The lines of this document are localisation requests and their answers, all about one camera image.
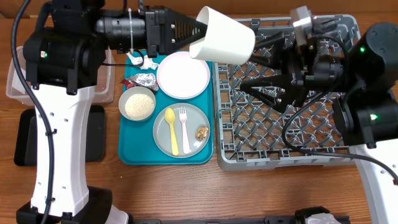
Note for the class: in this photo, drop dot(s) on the crumpled foil wrapper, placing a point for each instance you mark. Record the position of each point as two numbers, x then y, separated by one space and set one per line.
147 80

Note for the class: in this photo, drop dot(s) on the crumpled white tissue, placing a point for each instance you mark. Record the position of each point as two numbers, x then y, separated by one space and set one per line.
137 59

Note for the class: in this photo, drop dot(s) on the grey dishwasher rack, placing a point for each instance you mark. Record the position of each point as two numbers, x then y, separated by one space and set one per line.
248 132

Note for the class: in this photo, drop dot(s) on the grey plate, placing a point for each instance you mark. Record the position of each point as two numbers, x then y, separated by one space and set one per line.
195 119

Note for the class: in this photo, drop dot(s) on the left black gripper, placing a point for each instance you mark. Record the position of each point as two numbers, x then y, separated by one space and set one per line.
158 25

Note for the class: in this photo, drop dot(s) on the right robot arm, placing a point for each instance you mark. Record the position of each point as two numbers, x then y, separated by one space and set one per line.
366 112

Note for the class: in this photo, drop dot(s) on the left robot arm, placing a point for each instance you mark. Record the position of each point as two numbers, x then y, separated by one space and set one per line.
62 58

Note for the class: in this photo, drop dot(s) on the brown food scrap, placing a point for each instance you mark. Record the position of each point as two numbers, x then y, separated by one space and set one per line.
201 133

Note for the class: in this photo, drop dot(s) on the white plastic cup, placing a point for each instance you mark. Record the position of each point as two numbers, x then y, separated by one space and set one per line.
226 40

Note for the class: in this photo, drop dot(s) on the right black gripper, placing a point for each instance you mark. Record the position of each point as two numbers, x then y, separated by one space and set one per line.
277 58

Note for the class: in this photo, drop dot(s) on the teal serving tray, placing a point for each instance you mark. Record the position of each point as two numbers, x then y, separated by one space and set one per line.
136 141

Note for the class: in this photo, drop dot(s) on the clear plastic bin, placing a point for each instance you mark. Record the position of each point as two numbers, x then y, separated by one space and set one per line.
104 90

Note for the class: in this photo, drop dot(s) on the grey bowl with rice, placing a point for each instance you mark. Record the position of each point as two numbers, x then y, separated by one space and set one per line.
137 103

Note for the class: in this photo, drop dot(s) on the white plastic fork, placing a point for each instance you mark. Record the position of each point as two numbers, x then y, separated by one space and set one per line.
183 120

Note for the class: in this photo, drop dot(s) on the white pink-rimmed plate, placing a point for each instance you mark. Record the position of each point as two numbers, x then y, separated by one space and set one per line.
182 77

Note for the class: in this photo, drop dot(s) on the yellow plastic spoon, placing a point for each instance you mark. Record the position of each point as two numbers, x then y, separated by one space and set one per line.
170 119

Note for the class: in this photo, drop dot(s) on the black tray bin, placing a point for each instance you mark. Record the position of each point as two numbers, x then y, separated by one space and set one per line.
26 144

